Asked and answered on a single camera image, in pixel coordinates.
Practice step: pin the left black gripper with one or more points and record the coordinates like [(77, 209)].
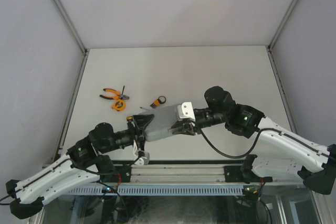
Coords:
[(137, 131)]

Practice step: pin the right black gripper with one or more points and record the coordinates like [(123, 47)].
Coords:
[(187, 129)]

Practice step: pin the grey plastic tool case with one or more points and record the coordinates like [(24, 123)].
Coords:
[(161, 125)]

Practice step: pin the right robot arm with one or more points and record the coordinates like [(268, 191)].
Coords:
[(308, 161)]

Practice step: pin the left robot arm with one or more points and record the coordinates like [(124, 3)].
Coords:
[(85, 162)]

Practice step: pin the orange tape measure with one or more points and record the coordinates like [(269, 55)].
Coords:
[(119, 105)]

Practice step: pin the hex key set orange holder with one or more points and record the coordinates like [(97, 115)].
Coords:
[(158, 102)]

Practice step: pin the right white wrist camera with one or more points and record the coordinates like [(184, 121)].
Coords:
[(186, 111)]

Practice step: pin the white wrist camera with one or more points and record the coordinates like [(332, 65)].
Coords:
[(141, 157), (186, 111)]

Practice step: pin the orange handled pliers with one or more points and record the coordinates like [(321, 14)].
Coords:
[(111, 94)]

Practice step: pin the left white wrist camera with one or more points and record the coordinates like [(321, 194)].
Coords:
[(141, 157)]

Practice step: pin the aluminium front rail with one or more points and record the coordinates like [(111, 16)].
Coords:
[(178, 173)]

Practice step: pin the slotted grey cable duct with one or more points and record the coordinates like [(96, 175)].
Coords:
[(159, 190)]

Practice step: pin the left aluminium frame post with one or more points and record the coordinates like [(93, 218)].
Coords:
[(69, 24)]

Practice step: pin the aluminium frame post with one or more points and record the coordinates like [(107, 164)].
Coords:
[(69, 24), (289, 12)]

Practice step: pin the right aluminium frame post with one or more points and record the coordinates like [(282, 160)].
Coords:
[(289, 12)]

